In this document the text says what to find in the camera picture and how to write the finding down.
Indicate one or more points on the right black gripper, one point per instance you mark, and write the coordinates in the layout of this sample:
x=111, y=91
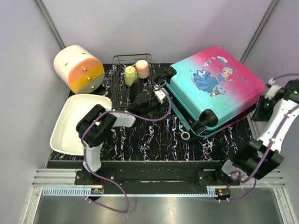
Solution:
x=260, y=115

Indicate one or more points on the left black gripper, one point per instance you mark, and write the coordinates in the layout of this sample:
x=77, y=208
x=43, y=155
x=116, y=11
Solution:
x=159, y=104

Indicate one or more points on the pink teal cartoon suitcase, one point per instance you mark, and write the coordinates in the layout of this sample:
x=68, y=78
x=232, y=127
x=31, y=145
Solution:
x=210, y=91

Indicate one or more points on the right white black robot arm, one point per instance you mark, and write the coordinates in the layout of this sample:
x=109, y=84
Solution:
x=279, y=107

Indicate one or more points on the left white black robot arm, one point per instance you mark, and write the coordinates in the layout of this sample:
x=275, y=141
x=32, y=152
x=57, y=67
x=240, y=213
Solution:
x=95, y=126

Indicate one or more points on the black object in basket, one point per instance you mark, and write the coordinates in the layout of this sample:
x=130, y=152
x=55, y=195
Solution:
x=134, y=90

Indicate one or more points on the black marble pattern mat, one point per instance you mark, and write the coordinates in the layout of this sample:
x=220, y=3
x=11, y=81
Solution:
x=159, y=141

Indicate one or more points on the yellow faceted cup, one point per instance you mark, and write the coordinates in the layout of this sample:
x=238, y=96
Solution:
x=130, y=75

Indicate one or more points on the pink ribbed cup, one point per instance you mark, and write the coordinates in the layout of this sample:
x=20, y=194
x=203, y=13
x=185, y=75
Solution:
x=142, y=68

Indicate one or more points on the white rectangular tray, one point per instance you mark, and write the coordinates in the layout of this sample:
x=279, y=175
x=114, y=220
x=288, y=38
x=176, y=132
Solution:
x=64, y=138

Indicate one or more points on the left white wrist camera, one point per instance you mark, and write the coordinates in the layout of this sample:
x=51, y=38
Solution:
x=160, y=95

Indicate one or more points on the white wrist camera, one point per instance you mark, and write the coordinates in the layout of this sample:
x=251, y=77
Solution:
x=274, y=90
x=160, y=95

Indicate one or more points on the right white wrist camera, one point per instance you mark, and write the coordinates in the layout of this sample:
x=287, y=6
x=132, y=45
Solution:
x=274, y=90

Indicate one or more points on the black wire basket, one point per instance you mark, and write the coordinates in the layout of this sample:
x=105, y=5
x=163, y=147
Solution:
x=123, y=95

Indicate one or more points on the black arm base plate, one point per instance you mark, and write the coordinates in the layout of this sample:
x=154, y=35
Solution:
x=202, y=173

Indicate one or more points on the aluminium frame rail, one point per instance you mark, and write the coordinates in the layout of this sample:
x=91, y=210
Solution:
x=65, y=178

